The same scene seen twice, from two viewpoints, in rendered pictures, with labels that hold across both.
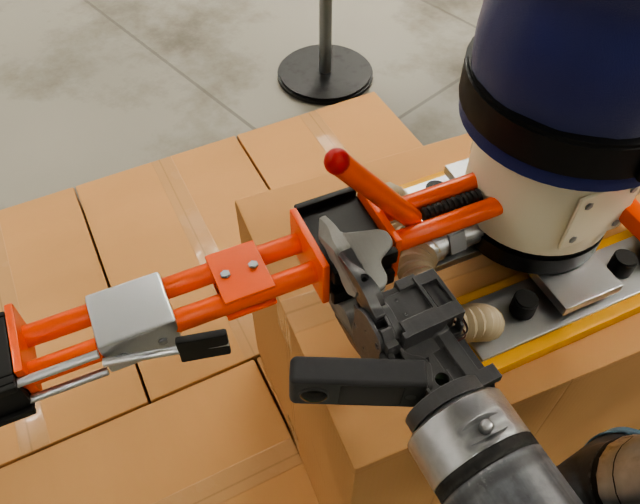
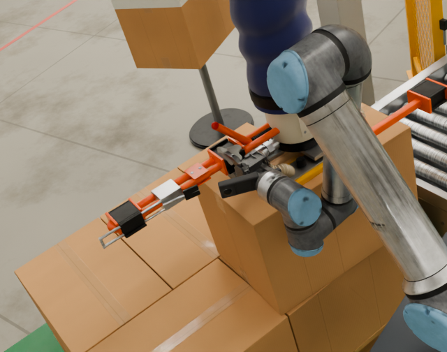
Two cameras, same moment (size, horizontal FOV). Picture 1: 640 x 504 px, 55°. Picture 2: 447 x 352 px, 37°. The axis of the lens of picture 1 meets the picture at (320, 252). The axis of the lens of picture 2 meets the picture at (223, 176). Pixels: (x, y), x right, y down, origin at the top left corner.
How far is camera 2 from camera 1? 139 cm
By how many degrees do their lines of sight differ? 15
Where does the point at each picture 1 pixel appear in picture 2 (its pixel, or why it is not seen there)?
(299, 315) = not seen: hidden behind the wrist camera
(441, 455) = (264, 188)
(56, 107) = (50, 203)
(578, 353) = not seen: hidden behind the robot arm
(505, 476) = (279, 184)
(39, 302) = (103, 269)
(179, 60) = (121, 151)
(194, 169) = not seen: hidden behind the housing
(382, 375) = (244, 178)
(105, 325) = (160, 194)
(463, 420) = (267, 177)
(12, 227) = (75, 244)
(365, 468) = (257, 225)
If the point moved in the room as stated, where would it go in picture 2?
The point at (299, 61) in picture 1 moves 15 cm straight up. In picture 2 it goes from (202, 126) to (195, 105)
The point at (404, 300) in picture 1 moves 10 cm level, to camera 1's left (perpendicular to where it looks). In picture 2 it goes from (248, 160) to (214, 170)
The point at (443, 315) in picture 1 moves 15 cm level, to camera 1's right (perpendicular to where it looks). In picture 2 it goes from (260, 158) to (311, 143)
